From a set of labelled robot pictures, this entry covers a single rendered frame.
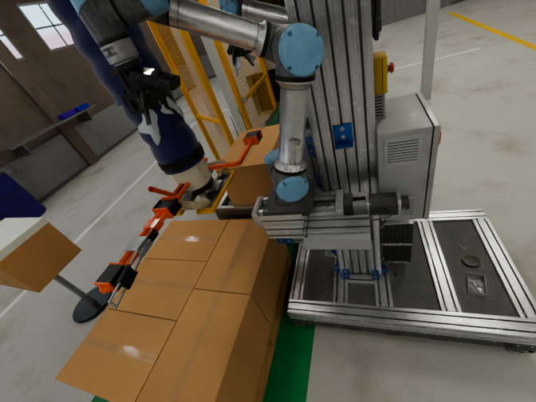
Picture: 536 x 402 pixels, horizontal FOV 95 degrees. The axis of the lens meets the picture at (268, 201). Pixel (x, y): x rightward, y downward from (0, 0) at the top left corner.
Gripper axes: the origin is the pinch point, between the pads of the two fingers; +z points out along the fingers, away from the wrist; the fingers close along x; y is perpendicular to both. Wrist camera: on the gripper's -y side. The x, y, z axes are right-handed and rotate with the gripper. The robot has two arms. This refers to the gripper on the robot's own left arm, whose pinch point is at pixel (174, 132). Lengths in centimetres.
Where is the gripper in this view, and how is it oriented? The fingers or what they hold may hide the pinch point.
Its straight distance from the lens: 80.9
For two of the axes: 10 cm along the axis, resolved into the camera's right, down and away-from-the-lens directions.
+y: -9.3, 0.7, 3.7
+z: 3.0, 7.4, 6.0
